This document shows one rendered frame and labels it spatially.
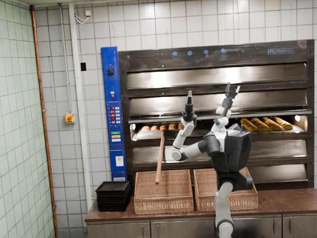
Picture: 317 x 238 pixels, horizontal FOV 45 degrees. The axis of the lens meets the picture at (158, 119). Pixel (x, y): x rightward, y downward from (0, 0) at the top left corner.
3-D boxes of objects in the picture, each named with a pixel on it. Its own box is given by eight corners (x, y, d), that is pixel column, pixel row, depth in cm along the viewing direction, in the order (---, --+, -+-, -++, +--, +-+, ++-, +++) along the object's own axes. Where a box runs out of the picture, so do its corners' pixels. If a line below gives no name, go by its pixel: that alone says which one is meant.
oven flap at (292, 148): (133, 164, 405) (132, 146, 408) (306, 156, 396) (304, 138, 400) (132, 164, 400) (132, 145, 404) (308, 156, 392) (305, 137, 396)
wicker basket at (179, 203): (137, 197, 408) (136, 171, 404) (191, 194, 407) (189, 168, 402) (134, 215, 360) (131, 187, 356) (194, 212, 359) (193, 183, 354)
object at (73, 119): (67, 122, 401) (66, 112, 399) (76, 122, 400) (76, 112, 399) (65, 123, 393) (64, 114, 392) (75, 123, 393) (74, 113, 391)
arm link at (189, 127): (184, 117, 293) (177, 131, 298) (188, 123, 286) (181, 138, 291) (191, 118, 296) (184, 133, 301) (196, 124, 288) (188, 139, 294)
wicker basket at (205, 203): (194, 194, 405) (192, 168, 401) (247, 191, 404) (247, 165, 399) (197, 213, 357) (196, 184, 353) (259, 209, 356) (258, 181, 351)
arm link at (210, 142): (205, 157, 296) (221, 150, 291) (200, 155, 289) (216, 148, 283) (201, 143, 301) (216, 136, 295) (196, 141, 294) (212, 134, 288)
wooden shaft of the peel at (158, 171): (159, 185, 260) (159, 181, 259) (154, 185, 260) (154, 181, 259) (165, 133, 428) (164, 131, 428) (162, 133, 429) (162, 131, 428)
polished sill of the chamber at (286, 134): (131, 143, 408) (131, 139, 407) (305, 134, 399) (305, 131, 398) (131, 144, 402) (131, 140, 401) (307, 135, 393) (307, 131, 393)
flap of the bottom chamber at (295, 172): (134, 189, 409) (134, 170, 412) (306, 181, 400) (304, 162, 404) (134, 189, 404) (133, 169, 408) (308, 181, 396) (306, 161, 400)
